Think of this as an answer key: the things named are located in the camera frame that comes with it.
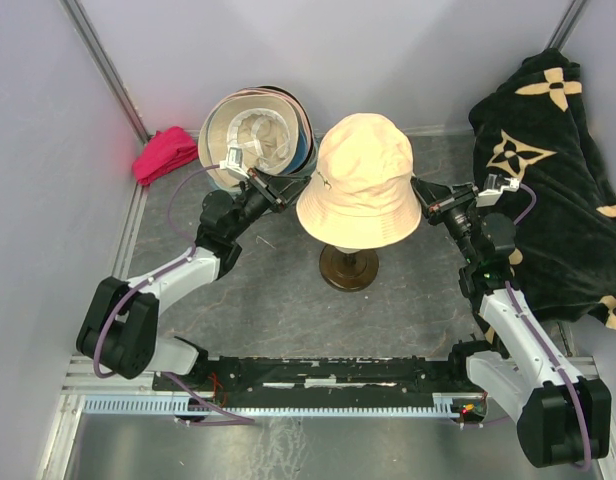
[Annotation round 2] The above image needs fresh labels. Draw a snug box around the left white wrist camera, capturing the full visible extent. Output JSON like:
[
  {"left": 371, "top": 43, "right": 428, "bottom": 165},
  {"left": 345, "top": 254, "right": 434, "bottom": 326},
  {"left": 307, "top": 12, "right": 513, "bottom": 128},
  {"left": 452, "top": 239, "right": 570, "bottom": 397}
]
[{"left": 219, "top": 147, "right": 248, "bottom": 181}]

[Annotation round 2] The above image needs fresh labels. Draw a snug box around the cream bucket hat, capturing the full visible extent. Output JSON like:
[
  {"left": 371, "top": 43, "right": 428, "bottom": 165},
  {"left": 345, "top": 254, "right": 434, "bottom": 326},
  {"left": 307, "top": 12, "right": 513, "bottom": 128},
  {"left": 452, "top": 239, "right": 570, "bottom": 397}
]
[{"left": 198, "top": 95, "right": 301, "bottom": 193}]

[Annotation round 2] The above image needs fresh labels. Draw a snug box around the blue bucket hat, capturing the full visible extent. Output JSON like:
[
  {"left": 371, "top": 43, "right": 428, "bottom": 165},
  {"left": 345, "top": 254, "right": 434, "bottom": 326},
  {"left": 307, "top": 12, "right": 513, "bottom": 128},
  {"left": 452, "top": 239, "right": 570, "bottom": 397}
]
[{"left": 282, "top": 125, "right": 317, "bottom": 175}]

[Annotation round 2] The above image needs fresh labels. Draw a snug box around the pink beige bucket hat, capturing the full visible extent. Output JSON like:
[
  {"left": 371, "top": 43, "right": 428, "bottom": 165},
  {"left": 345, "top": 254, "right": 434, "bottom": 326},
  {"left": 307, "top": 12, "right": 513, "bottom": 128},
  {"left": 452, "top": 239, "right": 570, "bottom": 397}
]
[{"left": 227, "top": 85, "right": 314, "bottom": 141}]

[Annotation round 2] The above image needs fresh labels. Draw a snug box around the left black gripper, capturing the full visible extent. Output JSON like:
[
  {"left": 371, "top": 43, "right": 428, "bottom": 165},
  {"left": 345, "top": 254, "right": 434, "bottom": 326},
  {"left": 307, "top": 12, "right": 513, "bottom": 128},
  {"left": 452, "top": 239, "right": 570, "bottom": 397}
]
[{"left": 226, "top": 166, "right": 311, "bottom": 240}]

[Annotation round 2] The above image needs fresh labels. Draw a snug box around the red cloth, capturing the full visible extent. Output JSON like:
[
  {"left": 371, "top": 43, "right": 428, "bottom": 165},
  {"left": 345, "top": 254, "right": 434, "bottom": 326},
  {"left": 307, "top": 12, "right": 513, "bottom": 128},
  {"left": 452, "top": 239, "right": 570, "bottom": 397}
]
[{"left": 132, "top": 126, "right": 198, "bottom": 186}]

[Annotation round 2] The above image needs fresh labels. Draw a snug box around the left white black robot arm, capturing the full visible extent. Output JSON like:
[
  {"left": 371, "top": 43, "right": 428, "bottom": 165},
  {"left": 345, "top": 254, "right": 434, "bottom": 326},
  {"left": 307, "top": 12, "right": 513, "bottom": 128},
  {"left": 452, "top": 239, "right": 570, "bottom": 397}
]
[{"left": 76, "top": 169, "right": 310, "bottom": 390}]

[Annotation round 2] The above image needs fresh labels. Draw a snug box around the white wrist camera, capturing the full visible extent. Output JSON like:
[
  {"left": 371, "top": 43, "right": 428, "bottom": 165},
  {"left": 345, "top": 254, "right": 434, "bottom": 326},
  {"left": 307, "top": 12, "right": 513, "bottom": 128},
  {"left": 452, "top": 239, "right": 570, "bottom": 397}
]
[
  {"left": 219, "top": 147, "right": 248, "bottom": 181},
  {"left": 476, "top": 174, "right": 520, "bottom": 208}
]

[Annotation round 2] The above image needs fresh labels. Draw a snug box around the aluminium frame post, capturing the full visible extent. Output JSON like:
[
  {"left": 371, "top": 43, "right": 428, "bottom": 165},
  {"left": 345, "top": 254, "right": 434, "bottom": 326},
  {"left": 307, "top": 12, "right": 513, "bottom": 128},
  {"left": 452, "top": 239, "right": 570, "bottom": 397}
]
[
  {"left": 59, "top": 0, "right": 152, "bottom": 144},
  {"left": 546, "top": 0, "right": 590, "bottom": 50}
]

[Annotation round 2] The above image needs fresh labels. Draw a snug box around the dark wooden hat stand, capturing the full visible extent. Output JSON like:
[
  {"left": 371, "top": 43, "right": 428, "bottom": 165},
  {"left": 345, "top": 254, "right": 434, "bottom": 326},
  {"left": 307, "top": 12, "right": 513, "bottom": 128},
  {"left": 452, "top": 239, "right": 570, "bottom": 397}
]
[{"left": 319, "top": 245, "right": 379, "bottom": 292}]

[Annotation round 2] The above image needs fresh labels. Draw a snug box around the left aluminium frame post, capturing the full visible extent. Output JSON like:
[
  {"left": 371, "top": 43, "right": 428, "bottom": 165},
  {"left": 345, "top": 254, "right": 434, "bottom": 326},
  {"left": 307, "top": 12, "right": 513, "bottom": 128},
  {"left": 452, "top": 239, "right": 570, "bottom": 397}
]
[{"left": 59, "top": 0, "right": 152, "bottom": 144}]

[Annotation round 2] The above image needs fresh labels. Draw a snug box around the peach bucket hat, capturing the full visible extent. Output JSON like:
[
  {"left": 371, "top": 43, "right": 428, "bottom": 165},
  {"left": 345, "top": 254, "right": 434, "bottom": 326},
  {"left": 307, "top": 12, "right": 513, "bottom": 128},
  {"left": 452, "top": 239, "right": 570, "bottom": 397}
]
[{"left": 296, "top": 113, "right": 422, "bottom": 250}]

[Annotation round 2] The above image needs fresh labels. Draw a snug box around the black floral blanket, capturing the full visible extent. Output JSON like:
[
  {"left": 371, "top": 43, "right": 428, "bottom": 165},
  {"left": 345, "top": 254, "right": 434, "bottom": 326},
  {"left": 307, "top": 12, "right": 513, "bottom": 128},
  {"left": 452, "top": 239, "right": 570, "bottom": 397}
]
[{"left": 469, "top": 49, "right": 616, "bottom": 331}]

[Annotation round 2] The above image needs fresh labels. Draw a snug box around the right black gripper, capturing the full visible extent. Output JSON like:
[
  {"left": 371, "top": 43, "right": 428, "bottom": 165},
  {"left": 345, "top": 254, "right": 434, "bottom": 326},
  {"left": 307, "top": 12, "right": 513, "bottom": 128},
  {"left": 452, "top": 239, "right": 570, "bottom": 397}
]
[{"left": 407, "top": 178, "right": 480, "bottom": 265}]

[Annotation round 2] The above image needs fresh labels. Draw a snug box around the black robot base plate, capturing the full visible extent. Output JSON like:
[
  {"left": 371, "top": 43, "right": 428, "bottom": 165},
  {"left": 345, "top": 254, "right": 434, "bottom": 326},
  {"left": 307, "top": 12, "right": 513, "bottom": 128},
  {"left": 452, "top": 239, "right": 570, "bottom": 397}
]
[{"left": 180, "top": 356, "right": 487, "bottom": 407}]

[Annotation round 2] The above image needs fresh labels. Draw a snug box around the light blue cable duct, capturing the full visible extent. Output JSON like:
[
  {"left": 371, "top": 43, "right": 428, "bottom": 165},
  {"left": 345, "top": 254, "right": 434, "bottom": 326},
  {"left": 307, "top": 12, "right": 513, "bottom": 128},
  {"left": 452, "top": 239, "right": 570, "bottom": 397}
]
[{"left": 82, "top": 394, "right": 459, "bottom": 419}]

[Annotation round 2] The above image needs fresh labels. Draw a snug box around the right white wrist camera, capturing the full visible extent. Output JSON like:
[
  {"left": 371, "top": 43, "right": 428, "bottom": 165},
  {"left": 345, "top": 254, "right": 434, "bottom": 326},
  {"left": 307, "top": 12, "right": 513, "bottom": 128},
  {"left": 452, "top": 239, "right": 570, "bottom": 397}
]
[{"left": 476, "top": 174, "right": 520, "bottom": 208}]

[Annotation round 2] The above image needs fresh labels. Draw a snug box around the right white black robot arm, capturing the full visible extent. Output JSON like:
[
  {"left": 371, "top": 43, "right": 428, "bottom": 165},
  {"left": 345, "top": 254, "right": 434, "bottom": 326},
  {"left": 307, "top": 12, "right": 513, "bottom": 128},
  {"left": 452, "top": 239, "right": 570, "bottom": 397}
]
[{"left": 411, "top": 175, "right": 611, "bottom": 471}]

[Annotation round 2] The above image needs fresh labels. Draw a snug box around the right aluminium frame post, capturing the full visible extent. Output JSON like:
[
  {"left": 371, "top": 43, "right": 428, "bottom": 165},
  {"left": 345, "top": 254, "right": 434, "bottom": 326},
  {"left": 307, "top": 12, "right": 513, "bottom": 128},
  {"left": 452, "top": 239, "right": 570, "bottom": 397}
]
[{"left": 546, "top": 0, "right": 590, "bottom": 50}]

